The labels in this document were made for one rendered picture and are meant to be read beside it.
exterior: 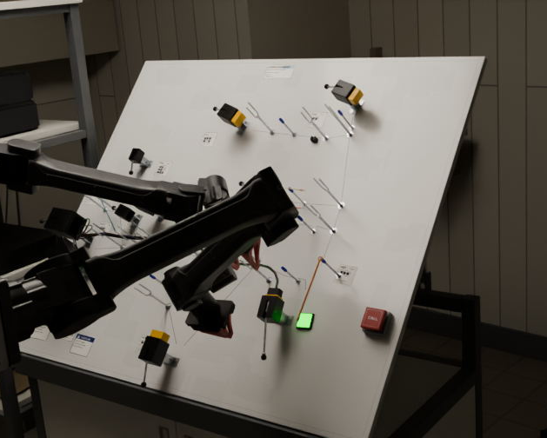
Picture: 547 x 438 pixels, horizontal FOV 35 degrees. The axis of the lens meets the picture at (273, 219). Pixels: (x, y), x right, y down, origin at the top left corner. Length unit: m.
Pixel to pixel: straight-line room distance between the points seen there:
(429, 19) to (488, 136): 0.62
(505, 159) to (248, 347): 2.30
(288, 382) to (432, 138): 0.70
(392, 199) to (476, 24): 2.12
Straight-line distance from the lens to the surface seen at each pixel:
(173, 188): 1.90
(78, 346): 2.53
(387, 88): 2.37
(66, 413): 2.69
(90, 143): 2.87
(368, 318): 2.02
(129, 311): 2.46
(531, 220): 4.23
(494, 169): 4.26
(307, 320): 2.12
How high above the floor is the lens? 1.86
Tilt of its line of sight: 15 degrees down
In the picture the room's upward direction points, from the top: 5 degrees counter-clockwise
